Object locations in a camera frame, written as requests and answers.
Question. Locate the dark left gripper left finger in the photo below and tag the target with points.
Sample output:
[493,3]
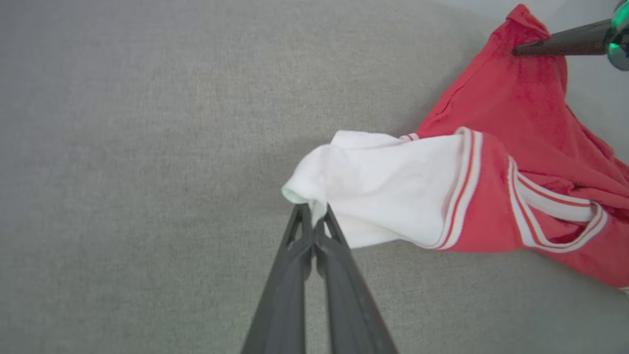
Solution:
[285,305]

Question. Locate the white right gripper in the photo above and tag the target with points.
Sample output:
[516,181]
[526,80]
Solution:
[620,39]

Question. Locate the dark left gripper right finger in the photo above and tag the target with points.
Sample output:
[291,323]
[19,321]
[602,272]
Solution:
[349,305]

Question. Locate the red and white garment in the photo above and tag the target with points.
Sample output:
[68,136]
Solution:
[516,98]

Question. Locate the grey fabric sofa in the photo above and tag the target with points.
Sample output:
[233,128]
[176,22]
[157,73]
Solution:
[123,172]

